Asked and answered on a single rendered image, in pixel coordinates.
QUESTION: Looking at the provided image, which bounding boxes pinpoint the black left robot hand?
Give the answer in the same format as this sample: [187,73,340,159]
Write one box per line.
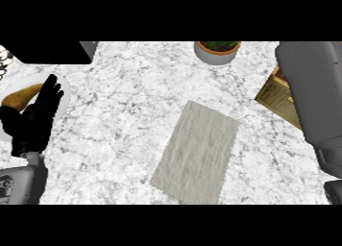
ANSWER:
[0,73,64,159]

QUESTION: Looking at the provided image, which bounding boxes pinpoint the potted plant in grey pot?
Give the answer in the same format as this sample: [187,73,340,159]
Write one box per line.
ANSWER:
[192,41,243,66]

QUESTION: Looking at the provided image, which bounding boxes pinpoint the brown potato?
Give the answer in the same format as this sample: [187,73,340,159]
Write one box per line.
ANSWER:
[0,83,45,112]

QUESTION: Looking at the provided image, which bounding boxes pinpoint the black appliance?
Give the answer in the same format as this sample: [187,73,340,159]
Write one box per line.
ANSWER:
[0,41,100,65]

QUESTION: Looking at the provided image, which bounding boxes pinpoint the grey woven placemat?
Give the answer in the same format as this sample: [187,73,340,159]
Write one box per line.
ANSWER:
[148,100,241,206]

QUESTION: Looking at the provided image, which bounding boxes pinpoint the wicker basket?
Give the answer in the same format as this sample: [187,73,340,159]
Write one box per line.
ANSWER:
[253,41,342,132]

